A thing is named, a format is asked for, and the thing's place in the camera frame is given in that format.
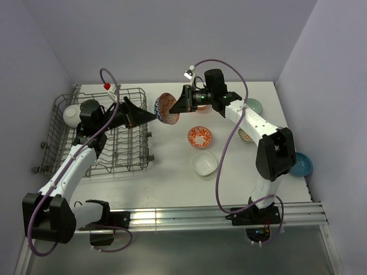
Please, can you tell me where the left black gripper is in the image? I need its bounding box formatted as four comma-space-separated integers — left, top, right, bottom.
97, 97, 157, 132

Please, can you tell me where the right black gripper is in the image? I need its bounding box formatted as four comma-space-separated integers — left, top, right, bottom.
170, 84, 214, 113

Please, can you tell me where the plain white round bowl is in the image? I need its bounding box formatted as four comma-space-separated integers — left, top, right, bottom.
63, 104, 81, 128

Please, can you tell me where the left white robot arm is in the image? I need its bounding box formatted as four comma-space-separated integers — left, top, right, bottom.
22, 97, 157, 243

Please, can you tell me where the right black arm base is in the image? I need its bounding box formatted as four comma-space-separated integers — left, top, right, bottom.
225, 203, 281, 226

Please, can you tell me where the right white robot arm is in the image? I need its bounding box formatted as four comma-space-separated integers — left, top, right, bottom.
170, 66, 296, 223

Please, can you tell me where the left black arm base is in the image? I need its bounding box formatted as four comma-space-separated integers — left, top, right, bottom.
77, 211, 131, 248

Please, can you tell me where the small flower shaped dish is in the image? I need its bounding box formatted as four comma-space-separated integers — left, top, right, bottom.
238, 128, 253, 143

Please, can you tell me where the white bowl orange outside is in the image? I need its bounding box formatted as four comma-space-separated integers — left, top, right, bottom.
197, 105, 211, 113

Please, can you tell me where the orange floral pattern bowl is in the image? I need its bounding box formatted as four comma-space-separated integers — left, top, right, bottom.
187, 126, 213, 149

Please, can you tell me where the white square bowl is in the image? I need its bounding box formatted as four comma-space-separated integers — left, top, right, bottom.
191, 152, 218, 176

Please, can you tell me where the pale teal bowl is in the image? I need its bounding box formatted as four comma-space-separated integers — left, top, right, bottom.
247, 98, 263, 115

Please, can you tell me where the blue glazed bowl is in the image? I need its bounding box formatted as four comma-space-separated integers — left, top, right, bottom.
290, 152, 313, 177

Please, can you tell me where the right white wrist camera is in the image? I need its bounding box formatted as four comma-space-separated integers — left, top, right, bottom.
183, 65, 198, 87

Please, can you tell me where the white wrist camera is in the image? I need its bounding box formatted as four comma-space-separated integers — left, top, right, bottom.
103, 83, 120, 103
183, 65, 198, 87

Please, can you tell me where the grey wire dish rack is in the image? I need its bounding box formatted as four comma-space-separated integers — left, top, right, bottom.
32, 85, 154, 179

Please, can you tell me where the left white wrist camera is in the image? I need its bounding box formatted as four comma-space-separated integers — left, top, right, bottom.
103, 83, 120, 103

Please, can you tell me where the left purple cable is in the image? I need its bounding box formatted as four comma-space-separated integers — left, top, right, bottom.
27, 68, 133, 256

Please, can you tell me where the aluminium mounting rail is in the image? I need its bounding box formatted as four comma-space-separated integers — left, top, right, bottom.
71, 202, 328, 233

